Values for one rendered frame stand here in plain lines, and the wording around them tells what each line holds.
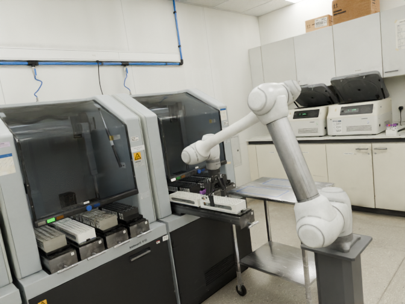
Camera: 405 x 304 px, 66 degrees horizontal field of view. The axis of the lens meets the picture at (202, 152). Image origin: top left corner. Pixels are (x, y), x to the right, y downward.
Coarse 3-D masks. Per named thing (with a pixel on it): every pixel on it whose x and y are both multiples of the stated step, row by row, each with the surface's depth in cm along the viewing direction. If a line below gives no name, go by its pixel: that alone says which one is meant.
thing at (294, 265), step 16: (240, 192) 218; (256, 192) 213; (272, 192) 208; (288, 192) 203; (256, 256) 235; (272, 256) 232; (288, 256) 229; (304, 256) 186; (240, 272) 233; (272, 272) 211; (288, 272) 208; (304, 272) 188; (240, 288) 233
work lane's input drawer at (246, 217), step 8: (176, 208) 214; (184, 208) 208; (192, 208) 202; (200, 208) 198; (248, 208) 184; (200, 216) 198; (208, 216) 193; (216, 216) 187; (224, 216) 183; (232, 216) 179; (240, 216) 176; (248, 216) 180; (240, 224) 175; (248, 224) 179
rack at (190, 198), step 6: (174, 192) 224; (180, 192) 222; (186, 192) 221; (174, 198) 223; (180, 198) 220; (186, 198) 207; (192, 198) 203; (198, 198) 201; (192, 204) 204; (198, 204) 201
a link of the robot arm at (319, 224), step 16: (256, 96) 133; (272, 96) 132; (256, 112) 135; (272, 112) 134; (288, 112) 138; (272, 128) 137; (288, 128) 136; (288, 144) 135; (288, 160) 136; (304, 160) 136; (288, 176) 138; (304, 176) 134; (304, 192) 134; (304, 208) 132; (320, 208) 130; (336, 208) 140; (304, 224) 129; (320, 224) 127; (336, 224) 131; (304, 240) 130; (320, 240) 126
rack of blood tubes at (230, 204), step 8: (200, 200) 198; (208, 200) 193; (216, 200) 192; (224, 200) 189; (232, 200) 187; (240, 200) 184; (208, 208) 194; (216, 208) 189; (224, 208) 192; (232, 208) 179; (240, 208) 181
